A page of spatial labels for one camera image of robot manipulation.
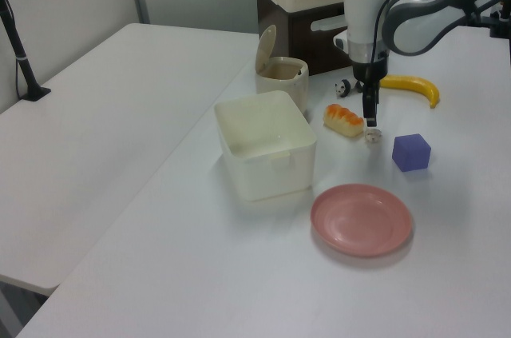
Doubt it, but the black camera stand pole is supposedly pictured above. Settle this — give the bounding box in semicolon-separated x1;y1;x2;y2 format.
0;0;52;101

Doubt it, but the pink plastic plate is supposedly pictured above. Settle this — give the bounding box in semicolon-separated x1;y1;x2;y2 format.
310;183;413;258

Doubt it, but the small panda figurine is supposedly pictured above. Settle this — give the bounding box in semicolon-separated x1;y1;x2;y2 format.
334;78;362;98

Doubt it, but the beige mini trash can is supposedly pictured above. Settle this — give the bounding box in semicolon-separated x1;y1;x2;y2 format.
255;24;311;115

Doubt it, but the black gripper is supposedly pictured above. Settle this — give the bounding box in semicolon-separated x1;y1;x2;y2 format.
351;53;390;129

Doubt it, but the purple cube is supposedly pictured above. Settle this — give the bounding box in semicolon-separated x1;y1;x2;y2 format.
391;133;432;173

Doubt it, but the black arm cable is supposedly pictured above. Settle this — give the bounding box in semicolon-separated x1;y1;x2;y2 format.
370;0;406;64

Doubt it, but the brown and cream cabinet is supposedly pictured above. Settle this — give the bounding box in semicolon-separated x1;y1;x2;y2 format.
255;0;356;77

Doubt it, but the black table clamp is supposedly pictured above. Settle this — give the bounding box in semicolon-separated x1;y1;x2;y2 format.
485;0;511;39

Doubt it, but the orange glazed toy bread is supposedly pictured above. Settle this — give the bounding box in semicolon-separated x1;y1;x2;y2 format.
323;103;366;139

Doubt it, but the yellow toy banana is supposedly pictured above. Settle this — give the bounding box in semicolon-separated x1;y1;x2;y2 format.
378;74;441;109

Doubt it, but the white paper ball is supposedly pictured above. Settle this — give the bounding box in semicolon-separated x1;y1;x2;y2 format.
364;126;383;147

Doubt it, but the white square plastic box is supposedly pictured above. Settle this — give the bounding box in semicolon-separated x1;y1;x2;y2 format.
213;89;319;202

